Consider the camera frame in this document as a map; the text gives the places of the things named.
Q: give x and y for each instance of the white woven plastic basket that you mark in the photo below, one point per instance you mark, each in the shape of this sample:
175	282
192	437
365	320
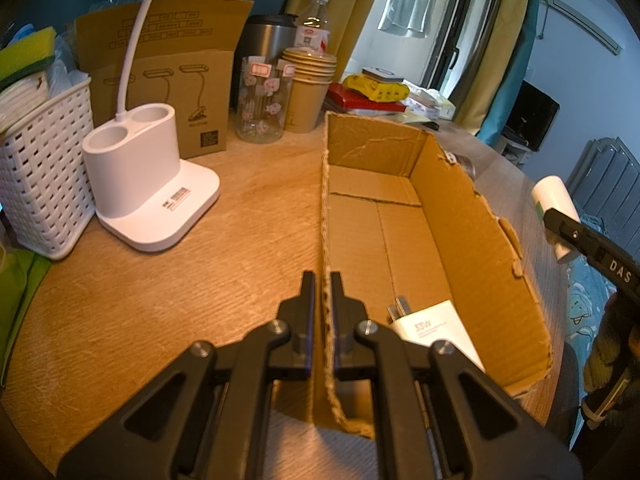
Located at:
45	170

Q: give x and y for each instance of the stack of paper cups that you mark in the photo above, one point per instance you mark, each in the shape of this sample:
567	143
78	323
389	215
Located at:
307	95

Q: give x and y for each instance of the brown lamp carton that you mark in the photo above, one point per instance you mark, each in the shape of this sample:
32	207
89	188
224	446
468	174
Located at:
205	90

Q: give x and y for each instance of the white tissue packet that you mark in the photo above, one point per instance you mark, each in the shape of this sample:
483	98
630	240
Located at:
432	102

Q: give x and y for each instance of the red book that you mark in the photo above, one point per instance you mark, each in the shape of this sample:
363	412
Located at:
350	100

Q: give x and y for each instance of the person's right forearm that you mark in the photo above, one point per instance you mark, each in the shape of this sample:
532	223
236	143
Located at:
612	355

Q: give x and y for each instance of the yellow snack packet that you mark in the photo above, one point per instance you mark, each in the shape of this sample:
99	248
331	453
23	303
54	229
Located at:
380	91

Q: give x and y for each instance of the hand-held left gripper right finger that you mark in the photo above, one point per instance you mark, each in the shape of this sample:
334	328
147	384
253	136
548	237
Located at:
337	320

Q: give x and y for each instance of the green yellow sponge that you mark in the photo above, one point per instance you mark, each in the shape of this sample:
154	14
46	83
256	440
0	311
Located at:
25	55

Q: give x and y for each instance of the cardboard box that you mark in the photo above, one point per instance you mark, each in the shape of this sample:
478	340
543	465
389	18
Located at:
400	230

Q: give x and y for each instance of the small white grey box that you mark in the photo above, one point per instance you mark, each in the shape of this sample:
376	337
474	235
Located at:
382	74

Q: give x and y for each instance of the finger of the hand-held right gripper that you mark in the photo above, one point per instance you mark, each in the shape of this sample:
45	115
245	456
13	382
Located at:
590	247

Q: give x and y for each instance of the clear water bottle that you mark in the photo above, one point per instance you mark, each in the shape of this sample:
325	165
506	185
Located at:
314	25

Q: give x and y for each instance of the white teal label pill bottle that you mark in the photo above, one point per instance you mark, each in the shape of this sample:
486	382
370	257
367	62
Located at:
552	195

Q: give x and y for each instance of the black television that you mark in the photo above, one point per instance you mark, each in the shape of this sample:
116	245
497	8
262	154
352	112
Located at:
532	115

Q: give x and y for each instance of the white charger plug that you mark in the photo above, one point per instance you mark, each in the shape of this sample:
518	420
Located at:
442	327

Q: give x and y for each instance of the steel thermos mug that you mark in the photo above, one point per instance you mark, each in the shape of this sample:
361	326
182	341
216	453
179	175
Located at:
270	40

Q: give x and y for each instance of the stack of white cloths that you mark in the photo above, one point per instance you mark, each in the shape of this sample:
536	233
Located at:
22	97

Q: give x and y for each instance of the grey headboard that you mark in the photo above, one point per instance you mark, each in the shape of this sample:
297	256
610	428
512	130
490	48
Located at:
605	170

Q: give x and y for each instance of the white desk lamp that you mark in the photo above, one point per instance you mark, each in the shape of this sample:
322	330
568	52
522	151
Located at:
150	170

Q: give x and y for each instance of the white air conditioner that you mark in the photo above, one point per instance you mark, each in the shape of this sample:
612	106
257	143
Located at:
580	17

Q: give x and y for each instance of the teal curtain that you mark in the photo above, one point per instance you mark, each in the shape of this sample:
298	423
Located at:
520	85

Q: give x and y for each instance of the pig print glass jar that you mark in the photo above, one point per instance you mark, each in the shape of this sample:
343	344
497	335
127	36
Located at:
262	105

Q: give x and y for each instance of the green bag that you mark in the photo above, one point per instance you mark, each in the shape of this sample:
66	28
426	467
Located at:
17	300

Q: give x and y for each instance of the teal printed blanket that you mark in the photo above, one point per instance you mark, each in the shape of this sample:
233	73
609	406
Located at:
590	305

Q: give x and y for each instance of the clear plastic bag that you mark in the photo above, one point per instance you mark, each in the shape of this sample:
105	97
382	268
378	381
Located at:
67	67

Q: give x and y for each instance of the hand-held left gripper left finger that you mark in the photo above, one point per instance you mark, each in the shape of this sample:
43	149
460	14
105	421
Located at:
309	320

